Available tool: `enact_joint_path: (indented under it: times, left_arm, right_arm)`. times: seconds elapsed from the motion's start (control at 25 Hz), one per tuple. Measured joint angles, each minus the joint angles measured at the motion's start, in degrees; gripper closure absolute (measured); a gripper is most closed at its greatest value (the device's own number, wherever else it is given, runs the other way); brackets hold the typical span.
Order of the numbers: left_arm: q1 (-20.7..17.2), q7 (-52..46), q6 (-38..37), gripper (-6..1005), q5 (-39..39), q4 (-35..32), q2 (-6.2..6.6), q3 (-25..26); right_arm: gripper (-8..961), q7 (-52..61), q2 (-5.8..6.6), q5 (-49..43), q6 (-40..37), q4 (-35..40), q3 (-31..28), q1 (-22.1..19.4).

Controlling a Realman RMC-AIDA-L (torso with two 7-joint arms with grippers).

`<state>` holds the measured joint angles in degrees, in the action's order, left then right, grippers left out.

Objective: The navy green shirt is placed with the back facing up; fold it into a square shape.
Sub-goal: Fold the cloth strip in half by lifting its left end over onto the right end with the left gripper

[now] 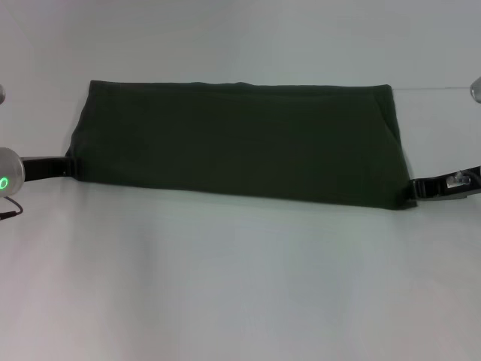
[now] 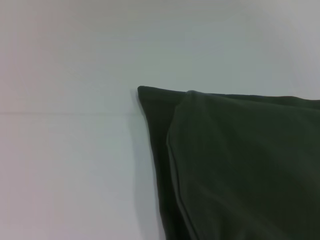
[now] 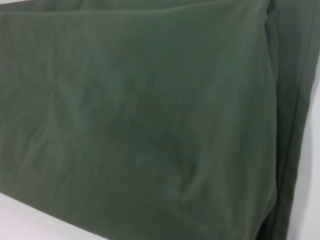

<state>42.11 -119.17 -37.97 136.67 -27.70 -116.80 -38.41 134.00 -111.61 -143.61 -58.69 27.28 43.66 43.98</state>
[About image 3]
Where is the dark green shirt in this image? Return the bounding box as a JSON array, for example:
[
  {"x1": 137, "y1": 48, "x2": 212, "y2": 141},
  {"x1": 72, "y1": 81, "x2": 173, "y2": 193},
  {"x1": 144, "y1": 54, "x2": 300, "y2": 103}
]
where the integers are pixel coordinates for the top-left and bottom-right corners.
[{"x1": 0, "y1": 0, "x2": 320, "y2": 240}]

